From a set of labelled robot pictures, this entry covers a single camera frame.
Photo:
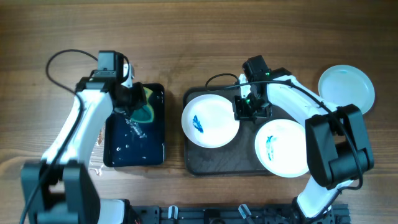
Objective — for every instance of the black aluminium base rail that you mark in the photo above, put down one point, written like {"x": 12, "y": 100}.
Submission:
{"x": 269, "y": 214}

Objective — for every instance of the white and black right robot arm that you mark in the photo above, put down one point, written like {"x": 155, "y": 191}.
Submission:
{"x": 337, "y": 144}

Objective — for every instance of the white plate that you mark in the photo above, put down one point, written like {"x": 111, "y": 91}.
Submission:
{"x": 281, "y": 148}
{"x": 344, "y": 85}
{"x": 208, "y": 121}

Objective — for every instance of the dark brown serving tray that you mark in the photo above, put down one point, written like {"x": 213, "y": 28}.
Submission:
{"x": 237, "y": 157}

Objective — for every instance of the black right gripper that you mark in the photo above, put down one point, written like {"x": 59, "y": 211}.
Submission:
{"x": 240, "y": 112}

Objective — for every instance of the dark blue water tray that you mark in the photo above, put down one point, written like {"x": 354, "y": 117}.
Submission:
{"x": 127, "y": 143}

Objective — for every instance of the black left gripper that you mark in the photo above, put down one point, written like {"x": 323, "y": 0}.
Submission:
{"x": 140, "y": 98}

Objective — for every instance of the green and yellow sponge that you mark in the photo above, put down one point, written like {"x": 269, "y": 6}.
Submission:
{"x": 146, "y": 113}

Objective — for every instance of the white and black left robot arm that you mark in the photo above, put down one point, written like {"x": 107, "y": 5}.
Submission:
{"x": 58, "y": 188}

